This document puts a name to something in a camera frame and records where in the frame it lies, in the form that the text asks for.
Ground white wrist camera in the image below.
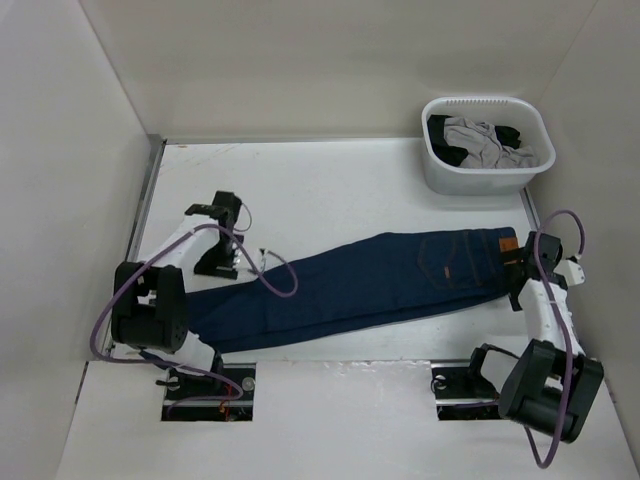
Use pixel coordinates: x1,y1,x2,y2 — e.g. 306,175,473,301
236,248,268,280
555,256,586,287

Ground dark blue denim trousers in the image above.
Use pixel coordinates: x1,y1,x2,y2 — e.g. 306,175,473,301
187,227,517,353

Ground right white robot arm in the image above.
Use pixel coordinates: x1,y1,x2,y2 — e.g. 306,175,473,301
498,231,604,443

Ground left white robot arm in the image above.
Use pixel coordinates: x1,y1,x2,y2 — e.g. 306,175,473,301
111,191,243,399

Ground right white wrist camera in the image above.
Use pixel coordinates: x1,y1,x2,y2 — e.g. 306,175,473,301
555,256,586,287

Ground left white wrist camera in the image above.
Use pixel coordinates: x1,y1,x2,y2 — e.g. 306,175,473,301
236,248,268,280

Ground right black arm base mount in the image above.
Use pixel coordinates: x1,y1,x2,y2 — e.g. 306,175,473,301
430,343,519,421

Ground grey garment in basket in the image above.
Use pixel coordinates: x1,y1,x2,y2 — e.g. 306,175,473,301
440,116,540,169

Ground black garment in basket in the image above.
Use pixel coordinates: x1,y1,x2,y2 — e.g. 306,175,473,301
427,115,521,167

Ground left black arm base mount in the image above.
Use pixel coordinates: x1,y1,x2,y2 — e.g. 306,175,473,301
156,363,257,422

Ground white plastic laundry basket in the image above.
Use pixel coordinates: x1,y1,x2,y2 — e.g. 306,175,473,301
421,96,556,196

